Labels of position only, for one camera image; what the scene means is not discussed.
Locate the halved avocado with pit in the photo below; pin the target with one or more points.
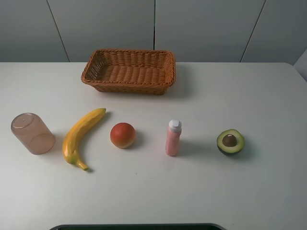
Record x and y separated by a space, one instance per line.
230 142

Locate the brown wicker basket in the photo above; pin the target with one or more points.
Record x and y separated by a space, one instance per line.
136 71

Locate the pink bottle white cap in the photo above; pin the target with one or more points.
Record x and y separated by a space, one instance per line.
173 136

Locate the red orange tomato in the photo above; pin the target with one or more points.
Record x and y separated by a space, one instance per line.
122 135

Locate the yellow banana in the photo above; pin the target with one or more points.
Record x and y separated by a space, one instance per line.
72 140

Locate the black tray edge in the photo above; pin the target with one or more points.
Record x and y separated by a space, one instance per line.
198 226

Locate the translucent pink plastic cup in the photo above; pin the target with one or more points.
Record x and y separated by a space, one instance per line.
32 132

